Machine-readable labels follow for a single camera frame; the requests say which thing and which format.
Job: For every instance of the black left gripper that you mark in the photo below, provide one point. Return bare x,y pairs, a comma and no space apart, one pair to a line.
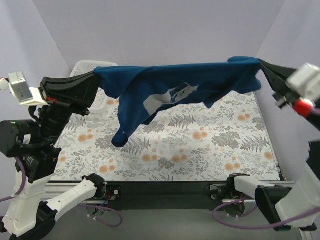
61,100

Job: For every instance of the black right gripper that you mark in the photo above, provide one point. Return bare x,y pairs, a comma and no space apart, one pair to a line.
285,91

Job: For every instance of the blue printed t-shirt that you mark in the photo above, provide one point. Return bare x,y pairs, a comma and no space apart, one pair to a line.
145,91

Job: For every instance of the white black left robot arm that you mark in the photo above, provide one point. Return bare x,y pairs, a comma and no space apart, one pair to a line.
32,143

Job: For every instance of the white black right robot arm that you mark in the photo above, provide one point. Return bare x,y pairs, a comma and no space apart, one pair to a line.
296,206

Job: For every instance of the floral patterned tablecloth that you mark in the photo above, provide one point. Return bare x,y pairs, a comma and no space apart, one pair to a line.
184,143

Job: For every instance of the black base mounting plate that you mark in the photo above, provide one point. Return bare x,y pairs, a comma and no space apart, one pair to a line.
168,195

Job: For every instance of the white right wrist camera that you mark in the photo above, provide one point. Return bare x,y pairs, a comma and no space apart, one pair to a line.
305,82

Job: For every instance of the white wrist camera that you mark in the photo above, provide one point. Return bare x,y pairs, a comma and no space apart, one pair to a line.
18,86
305,82

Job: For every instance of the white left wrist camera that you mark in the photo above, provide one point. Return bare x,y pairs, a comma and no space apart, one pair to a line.
18,86

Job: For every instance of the aluminium frame rail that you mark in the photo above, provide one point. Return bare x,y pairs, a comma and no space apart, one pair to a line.
64,197

